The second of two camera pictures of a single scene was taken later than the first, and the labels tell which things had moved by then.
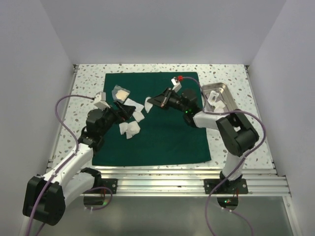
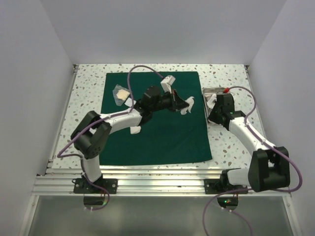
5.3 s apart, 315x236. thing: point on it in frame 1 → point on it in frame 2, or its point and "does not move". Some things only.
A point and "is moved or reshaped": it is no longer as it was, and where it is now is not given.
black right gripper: [161, 99] → [211, 117]
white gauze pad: [148, 105] is moved or reshaped
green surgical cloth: [151, 134] does not move
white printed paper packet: [139, 107] does not move
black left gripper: [125, 111] → [176, 103]
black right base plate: [238, 186] does not move
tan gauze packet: [119, 94] does not move
